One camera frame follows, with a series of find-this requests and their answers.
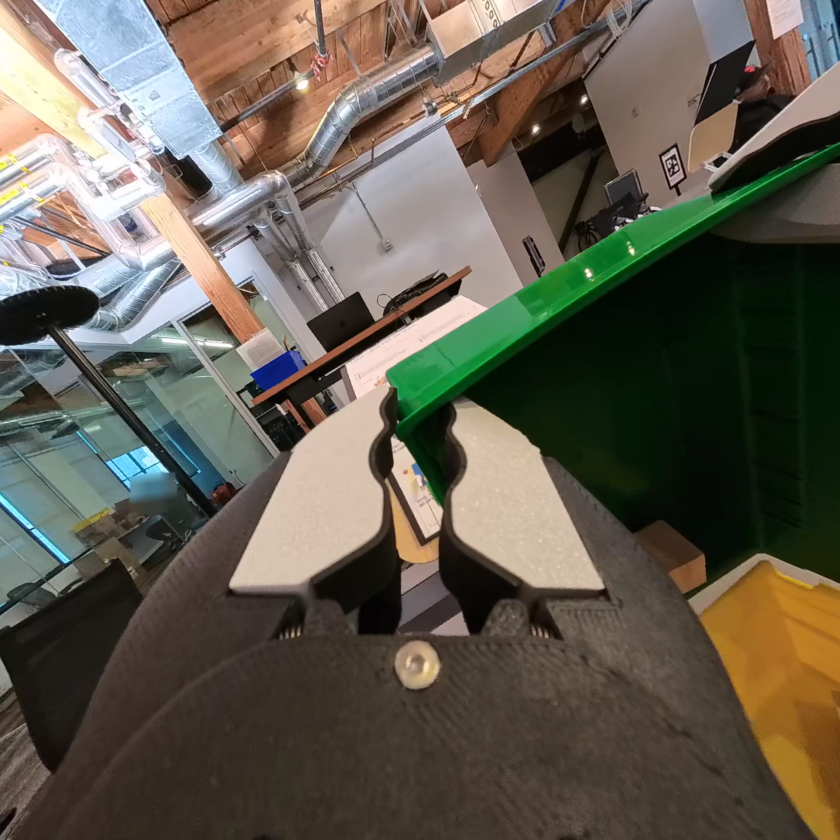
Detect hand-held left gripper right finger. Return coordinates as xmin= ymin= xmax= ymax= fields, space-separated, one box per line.
xmin=436 ymin=400 xmax=608 ymax=636

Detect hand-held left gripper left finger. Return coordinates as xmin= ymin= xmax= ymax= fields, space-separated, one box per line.
xmin=228 ymin=387 xmax=403 ymax=636

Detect green plastic box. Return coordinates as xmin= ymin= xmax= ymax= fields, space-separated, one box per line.
xmin=384 ymin=143 xmax=840 ymax=595

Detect plain wooden block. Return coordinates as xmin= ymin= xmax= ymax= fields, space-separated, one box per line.
xmin=635 ymin=520 xmax=707 ymax=593

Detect yellow plastic box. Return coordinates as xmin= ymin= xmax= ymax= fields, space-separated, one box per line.
xmin=689 ymin=553 xmax=840 ymax=840

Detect blue plastic bin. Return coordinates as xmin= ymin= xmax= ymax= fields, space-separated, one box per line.
xmin=251 ymin=350 xmax=308 ymax=391

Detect wooden desk with black legs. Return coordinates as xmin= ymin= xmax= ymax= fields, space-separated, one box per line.
xmin=252 ymin=266 xmax=473 ymax=434

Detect stack of clear trays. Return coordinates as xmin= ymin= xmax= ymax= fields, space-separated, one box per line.
xmin=236 ymin=328 xmax=283 ymax=368

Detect printed instruction sheet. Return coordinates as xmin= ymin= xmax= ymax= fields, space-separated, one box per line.
xmin=348 ymin=295 xmax=490 ymax=546

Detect black laptop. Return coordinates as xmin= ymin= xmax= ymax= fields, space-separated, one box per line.
xmin=306 ymin=292 xmax=376 ymax=353

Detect silver vertical pipes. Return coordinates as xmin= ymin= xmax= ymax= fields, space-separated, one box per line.
xmin=285 ymin=249 xmax=343 ymax=311

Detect black backpack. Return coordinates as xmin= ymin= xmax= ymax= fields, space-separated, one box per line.
xmin=384 ymin=270 xmax=448 ymax=313

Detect wooden pillar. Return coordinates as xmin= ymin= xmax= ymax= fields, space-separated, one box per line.
xmin=140 ymin=193 xmax=329 ymax=427

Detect black mesh chair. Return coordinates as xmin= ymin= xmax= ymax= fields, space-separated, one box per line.
xmin=0 ymin=558 xmax=145 ymax=772

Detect computer monitor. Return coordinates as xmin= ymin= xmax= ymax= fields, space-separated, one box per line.
xmin=604 ymin=169 xmax=647 ymax=212

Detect black and white marker sign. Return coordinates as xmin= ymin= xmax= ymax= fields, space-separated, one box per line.
xmin=658 ymin=143 xmax=688 ymax=198

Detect wooden sheet stand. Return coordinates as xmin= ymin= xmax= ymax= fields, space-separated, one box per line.
xmin=686 ymin=41 xmax=757 ymax=175

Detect black sprinkler pipe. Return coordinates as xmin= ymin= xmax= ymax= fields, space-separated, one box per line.
xmin=312 ymin=0 xmax=330 ymax=81

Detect white table with black edge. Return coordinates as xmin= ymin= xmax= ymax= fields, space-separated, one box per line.
xmin=707 ymin=62 xmax=840 ymax=244

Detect round silver ventilation duct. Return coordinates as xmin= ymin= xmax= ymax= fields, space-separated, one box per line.
xmin=184 ymin=46 xmax=442 ymax=231

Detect foil insulated duct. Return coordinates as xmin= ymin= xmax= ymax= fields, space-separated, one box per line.
xmin=36 ymin=0 xmax=224 ymax=158

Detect rectangular metal duct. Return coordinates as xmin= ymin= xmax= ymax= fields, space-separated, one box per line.
xmin=427 ymin=0 xmax=559 ymax=86

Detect white wall notice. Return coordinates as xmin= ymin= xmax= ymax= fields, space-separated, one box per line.
xmin=766 ymin=0 xmax=805 ymax=39

